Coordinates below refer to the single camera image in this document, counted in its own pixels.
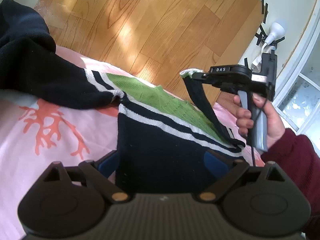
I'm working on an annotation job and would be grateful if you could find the white window frame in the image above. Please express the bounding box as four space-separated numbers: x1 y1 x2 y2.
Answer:
273 0 319 134

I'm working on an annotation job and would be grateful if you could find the wood pattern vinyl sheet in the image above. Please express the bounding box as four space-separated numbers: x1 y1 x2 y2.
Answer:
35 0 264 100

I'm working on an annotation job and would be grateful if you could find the navy green striped knit sweater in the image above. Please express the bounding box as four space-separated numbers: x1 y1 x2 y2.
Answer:
98 72 245 195

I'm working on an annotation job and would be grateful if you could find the white bulb lamp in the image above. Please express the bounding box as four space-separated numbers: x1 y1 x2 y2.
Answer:
261 20 287 54

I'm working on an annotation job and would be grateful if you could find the pink deer print bedsheet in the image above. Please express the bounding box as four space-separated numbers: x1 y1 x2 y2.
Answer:
0 45 266 240

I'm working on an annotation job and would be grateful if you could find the dark navy folded garment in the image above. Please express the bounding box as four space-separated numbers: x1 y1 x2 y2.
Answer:
1 0 117 109

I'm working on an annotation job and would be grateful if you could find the dark red sleeve forearm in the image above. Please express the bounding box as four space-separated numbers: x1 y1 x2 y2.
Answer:
261 128 320 239

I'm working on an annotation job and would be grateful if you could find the brown perforated cushion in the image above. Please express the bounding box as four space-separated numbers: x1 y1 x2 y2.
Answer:
216 91 238 115

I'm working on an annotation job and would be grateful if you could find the white power strip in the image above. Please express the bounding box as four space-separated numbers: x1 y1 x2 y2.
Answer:
251 53 262 73

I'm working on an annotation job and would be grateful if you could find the person's right hand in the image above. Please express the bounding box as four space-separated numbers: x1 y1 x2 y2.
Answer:
235 93 285 149

